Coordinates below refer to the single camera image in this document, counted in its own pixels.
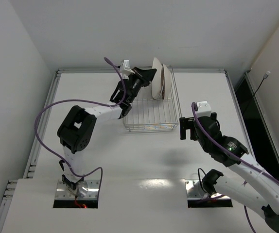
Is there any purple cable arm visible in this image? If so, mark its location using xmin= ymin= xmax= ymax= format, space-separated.
xmin=191 ymin=101 xmax=279 ymax=233
xmin=34 ymin=57 xmax=128 ymax=187

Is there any black usb cable wall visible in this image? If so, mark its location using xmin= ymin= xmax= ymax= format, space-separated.
xmin=252 ymin=70 xmax=271 ymax=98

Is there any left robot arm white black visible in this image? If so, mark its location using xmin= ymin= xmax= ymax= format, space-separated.
xmin=57 ymin=67 xmax=157 ymax=198

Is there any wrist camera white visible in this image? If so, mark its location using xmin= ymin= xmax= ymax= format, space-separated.
xmin=120 ymin=59 xmax=134 ymax=76
xmin=196 ymin=101 xmax=211 ymax=117

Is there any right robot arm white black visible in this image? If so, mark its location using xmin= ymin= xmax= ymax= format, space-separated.
xmin=179 ymin=113 xmax=279 ymax=233

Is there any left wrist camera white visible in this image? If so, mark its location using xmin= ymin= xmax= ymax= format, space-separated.
xmin=120 ymin=59 xmax=134 ymax=76

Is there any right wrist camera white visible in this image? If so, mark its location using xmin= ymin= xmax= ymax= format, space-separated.
xmin=196 ymin=101 xmax=211 ymax=117

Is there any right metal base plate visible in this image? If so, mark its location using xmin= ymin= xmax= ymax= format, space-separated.
xmin=185 ymin=180 xmax=230 ymax=201

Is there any metal base plate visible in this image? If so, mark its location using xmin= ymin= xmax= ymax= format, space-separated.
xmin=54 ymin=180 xmax=100 ymax=200
xmin=185 ymin=180 xmax=230 ymax=201

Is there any floral plate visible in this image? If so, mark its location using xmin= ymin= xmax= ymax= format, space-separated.
xmin=151 ymin=57 xmax=165 ymax=100
xmin=162 ymin=64 xmax=172 ymax=99

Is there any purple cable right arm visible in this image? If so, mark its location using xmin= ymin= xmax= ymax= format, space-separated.
xmin=191 ymin=101 xmax=279 ymax=233

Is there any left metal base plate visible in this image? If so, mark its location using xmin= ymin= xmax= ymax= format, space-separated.
xmin=54 ymin=180 xmax=100 ymax=200

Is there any chrome wire dish rack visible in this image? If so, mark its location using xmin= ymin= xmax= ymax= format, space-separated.
xmin=122 ymin=67 xmax=182 ymax=133

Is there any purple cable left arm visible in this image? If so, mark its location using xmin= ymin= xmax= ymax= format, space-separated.
xmin=34 ymin=57 xmax=128 ymax=187

